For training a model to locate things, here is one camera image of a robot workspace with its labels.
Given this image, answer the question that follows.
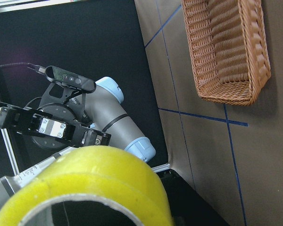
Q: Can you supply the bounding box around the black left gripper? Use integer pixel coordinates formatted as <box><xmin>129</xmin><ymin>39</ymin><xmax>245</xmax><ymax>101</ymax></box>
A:
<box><xmin>0</xmin><ymin>101</ymin><xmax>111</xmax><ymax>150</ymax></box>

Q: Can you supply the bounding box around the yellow tape roll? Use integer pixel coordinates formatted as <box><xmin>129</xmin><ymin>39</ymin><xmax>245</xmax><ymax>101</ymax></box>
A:
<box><xmin>0</xmin><ymin>146</ymin><xmax>174</xmax><ymax>226</ymax></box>

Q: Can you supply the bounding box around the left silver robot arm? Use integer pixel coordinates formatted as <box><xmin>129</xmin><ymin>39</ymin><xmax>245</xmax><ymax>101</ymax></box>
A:
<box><xmin>0</xmin><ymin>77</ymin><xmax>156</xmax><ymax>209</ymax></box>

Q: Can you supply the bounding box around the brown wicker basket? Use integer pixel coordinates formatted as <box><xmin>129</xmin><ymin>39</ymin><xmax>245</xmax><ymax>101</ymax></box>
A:
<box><xmin>182</xmin><ymin>0</ymin><xmax>271</xmax><ymax>105</ymax></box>

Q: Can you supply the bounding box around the left camera cable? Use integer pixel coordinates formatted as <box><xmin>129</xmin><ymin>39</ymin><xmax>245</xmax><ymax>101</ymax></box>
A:
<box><xmin>0</xmin><ymin>62</ymin><xmax>47</xmax><ymax>78</ymax></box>

